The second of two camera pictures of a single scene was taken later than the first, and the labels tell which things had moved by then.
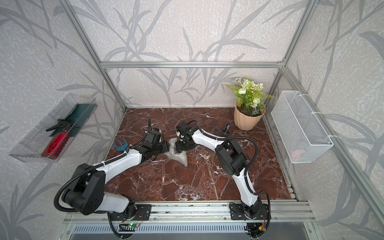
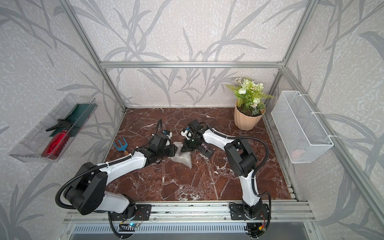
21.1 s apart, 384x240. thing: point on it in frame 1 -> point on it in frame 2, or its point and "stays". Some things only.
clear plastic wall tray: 57,130 stays
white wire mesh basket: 301,135 stays
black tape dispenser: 226,132 -> 205,149
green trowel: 77,116 stays
